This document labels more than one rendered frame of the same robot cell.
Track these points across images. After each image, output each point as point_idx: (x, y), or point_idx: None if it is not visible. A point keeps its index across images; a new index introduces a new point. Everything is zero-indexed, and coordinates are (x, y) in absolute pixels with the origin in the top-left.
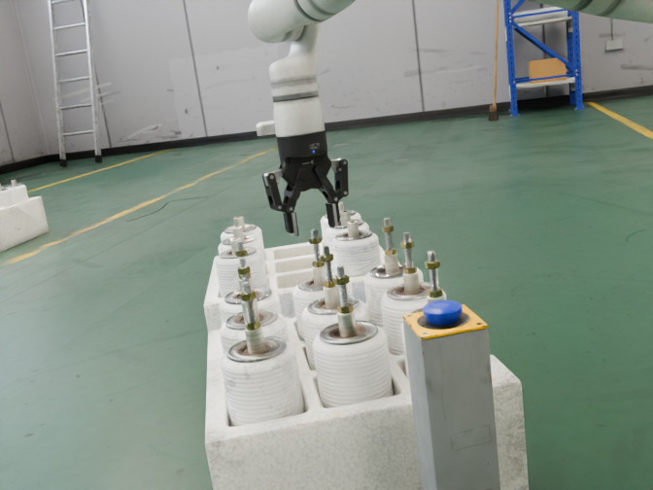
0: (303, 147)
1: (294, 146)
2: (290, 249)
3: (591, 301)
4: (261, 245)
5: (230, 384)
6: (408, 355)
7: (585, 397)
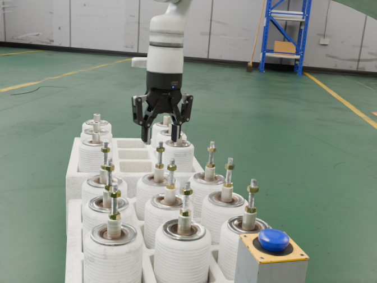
0: (166, 82)
1: (160, 81)
2: (128, 141)
3: (316, 208)
4: (111, 137)
5: (90, 260)
6: (238, 265)
7: (318, 280)
